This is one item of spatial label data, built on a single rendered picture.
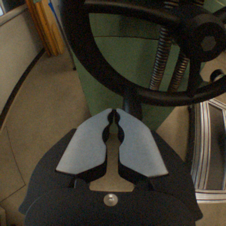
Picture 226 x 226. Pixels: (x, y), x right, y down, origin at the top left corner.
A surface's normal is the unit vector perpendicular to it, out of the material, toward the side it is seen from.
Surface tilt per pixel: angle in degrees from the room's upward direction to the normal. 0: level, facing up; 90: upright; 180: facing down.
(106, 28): 90
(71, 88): 0
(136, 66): 90
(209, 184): 0
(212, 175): 0
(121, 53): 90
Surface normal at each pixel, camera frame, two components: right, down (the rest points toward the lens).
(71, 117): -0.02, -0.48
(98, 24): -0.04, 0.88
